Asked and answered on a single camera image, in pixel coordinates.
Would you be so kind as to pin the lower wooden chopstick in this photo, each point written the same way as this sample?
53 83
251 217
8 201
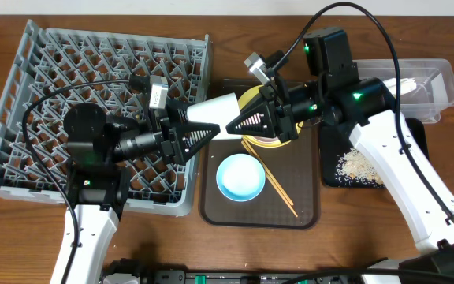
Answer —
274 189

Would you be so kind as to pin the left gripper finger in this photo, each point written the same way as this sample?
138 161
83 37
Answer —
188 139
177 110

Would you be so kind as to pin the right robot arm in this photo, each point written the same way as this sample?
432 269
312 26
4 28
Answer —
367 113

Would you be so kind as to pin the rice food waste pile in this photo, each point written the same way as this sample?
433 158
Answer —
353 168

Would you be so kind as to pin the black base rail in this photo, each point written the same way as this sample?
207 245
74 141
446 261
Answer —
135 271

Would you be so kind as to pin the clear plastic bin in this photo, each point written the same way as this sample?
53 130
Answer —
434 79

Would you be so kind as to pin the wooden chopstick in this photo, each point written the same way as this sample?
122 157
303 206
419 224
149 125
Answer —
274 189
274 179

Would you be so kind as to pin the brown serving tray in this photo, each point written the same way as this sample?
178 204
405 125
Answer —
295 166

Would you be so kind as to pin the grey plastic dish rack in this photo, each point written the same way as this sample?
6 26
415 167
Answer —
52 58

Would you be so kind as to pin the upper wooden chopstick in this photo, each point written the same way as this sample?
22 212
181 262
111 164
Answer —
274 179

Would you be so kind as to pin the white cup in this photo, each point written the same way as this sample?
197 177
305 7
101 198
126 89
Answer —
221 110

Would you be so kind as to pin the black tray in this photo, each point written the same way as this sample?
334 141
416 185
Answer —
331 146

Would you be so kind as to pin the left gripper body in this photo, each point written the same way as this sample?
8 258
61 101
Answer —
168 137

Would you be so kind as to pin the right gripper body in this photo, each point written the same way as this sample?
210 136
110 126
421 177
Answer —
284 116

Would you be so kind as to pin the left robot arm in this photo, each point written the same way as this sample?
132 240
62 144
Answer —
97 182

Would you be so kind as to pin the light blue bowl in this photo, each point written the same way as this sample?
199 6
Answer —
240 177

